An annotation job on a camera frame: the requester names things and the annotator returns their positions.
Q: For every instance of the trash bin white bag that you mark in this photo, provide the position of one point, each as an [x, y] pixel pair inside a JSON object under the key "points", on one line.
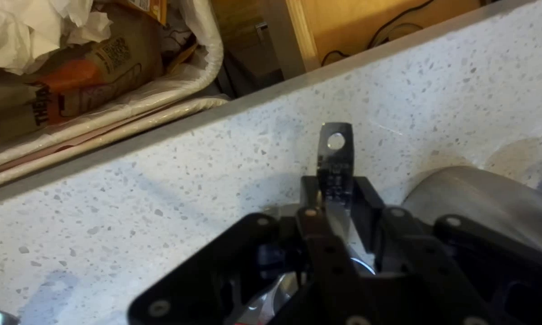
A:
{"points": [[204, 55]]}

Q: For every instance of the steel cylinder cup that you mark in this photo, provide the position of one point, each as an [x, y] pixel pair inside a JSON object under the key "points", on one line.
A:
{"points": [[488, 200]]}

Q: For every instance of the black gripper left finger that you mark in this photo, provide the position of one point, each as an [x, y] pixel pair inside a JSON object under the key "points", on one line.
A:
{"points": [[264, 254]]}

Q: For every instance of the crumpled white paper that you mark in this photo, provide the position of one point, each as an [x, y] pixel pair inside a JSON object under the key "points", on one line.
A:
{"points": [[18, 30], [83, 25]]}

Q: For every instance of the brown printed paper bag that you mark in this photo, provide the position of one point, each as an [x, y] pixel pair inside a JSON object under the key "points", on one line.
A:
{"points": [[83, 79]]}

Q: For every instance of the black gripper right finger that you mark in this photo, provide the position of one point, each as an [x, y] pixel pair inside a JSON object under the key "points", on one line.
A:
{"points": [[463, 272]]}

